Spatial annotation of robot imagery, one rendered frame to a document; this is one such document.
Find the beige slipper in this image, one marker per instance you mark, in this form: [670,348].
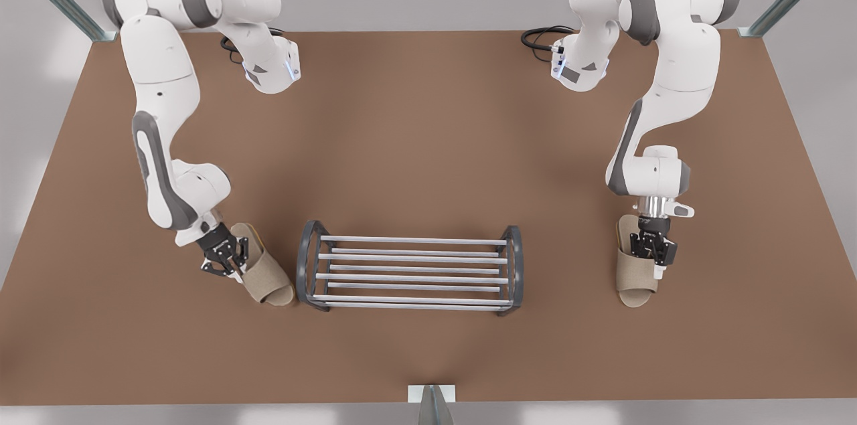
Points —
[633,278]
[264,271]

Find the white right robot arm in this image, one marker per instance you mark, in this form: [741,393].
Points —
[161,77]

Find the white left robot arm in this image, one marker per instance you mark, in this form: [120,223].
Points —
[676,57]

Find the grey metal shoe rack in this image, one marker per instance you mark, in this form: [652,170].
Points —
[410,269]

